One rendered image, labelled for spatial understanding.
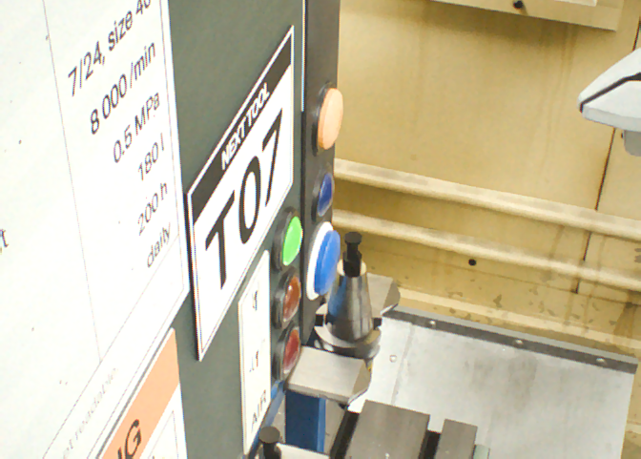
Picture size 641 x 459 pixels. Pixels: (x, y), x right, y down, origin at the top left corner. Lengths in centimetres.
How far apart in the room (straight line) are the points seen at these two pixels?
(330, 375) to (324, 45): 57
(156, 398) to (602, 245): 110
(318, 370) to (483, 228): 49
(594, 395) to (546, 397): 6
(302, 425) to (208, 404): 81
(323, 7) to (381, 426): 96
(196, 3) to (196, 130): 4
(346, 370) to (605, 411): 60
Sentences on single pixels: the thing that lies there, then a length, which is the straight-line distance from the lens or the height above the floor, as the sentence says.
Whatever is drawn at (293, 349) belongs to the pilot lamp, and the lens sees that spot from 48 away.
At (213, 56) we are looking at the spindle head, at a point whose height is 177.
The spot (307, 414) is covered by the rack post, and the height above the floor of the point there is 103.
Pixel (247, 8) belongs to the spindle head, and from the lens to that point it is 34.
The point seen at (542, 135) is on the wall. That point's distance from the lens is 131.
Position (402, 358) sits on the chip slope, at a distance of 152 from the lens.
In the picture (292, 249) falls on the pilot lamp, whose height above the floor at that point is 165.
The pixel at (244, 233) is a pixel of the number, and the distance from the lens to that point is 38.
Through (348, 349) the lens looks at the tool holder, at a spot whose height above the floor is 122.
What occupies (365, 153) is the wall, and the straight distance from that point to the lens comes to 137.
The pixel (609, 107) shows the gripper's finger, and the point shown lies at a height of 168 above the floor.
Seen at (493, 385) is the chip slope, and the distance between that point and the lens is 151.
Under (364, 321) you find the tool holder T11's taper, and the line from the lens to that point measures 98.
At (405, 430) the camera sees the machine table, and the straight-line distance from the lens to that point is 135.
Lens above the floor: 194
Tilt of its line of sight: 40 degrees down
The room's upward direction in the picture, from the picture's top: 2 degrees clockwise
